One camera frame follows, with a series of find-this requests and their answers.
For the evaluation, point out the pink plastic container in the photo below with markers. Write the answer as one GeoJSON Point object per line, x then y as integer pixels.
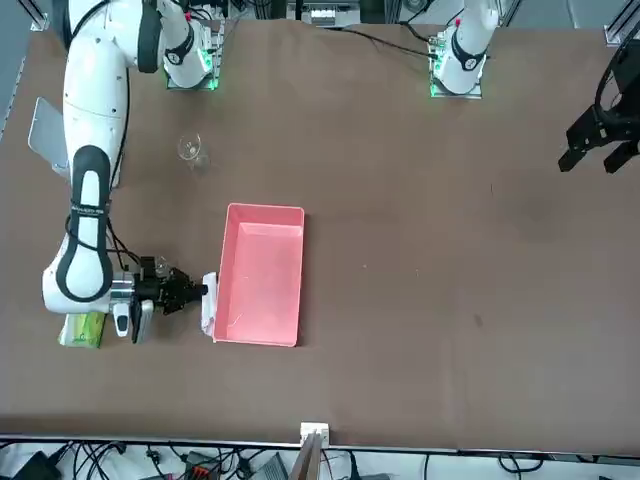
{"type": "Point", "coordinates": [260, 280]}

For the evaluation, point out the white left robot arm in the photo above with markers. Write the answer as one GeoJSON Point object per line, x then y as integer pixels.
{"type": "Point", "coordinates": [467, 55]}

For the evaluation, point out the white lidded trash bin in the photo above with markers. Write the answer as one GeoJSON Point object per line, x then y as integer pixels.
{"type": "Point", "coordinates": [47, 135]}

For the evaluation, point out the white paper tissue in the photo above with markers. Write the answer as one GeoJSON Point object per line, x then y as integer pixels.
{"type": "Point", "coordinates": [209, 300]}

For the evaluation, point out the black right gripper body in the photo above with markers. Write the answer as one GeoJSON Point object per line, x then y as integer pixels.
{"type": "Point", "coordinates": [150, 287]}

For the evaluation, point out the aluminium frame post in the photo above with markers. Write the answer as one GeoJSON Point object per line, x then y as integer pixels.
{"type": "Point", "coordinates": [315, 430]}

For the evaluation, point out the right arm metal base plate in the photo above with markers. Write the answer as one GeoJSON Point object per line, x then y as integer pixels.
{"type": "Point", "coordinates": [218, 65]}

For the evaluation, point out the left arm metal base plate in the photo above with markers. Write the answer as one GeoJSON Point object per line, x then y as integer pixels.
{"type": "Point", "coordinates": [477, 94]}

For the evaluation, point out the black power adapter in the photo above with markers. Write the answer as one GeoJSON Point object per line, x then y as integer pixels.
{"type": "Point", "coordinates": [37, 467]}

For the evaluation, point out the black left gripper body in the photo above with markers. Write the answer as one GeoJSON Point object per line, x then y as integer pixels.
{"type": "Point", "coordinates": [627, 75]}

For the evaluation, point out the black and orange device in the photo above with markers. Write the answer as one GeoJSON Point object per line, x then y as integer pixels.
{"type": "Point", "coordinates": [200, 470]}

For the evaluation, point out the green tissue pack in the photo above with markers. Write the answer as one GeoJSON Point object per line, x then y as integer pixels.
{"type": "Point", "coordinates": [85, 332]}

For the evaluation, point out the small glass beaker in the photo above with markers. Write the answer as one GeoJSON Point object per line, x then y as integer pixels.
{"type": "Point", "coordinates": [161, 267]}

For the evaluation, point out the white terminal block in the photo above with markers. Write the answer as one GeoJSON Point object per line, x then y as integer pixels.
{"type": "Point", "coordinates": [322, 19]}

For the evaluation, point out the large glass beaker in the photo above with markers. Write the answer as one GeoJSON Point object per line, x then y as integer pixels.
{"type": "Point", "coordinates": [192, 150]}

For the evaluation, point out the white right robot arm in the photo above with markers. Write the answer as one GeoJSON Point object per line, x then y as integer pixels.
{"type": "Point", "coordinates": [95, 100]}

